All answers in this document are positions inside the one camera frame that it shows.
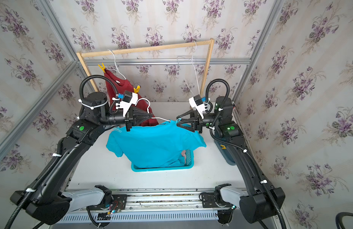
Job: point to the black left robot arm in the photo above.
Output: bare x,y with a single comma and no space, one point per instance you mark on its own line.
43,198

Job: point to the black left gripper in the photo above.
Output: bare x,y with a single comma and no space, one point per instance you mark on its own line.
133,114

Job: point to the dark red t-shirt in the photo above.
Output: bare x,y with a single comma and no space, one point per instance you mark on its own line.
124,87

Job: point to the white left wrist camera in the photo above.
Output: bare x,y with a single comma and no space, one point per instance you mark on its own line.
125,101

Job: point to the dark teal plastic tub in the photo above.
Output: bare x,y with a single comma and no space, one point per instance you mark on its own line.
226,155

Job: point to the wooden clothes rack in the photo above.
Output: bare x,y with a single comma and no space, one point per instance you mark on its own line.
143,65

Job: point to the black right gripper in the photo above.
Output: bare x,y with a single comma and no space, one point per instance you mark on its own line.
197,123

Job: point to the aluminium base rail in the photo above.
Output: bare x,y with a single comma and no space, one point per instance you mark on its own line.
160,205

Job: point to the white hanger under red shirt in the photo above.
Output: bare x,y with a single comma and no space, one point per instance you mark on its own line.
115,65

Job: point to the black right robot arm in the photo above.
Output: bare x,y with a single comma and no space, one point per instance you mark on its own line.
262,199

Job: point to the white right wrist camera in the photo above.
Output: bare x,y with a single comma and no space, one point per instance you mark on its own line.
199,103

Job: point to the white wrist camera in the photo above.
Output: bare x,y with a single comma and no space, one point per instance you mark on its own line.
125,101
199,103

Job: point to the turquoise t-shirt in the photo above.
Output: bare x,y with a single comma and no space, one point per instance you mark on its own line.
154,147

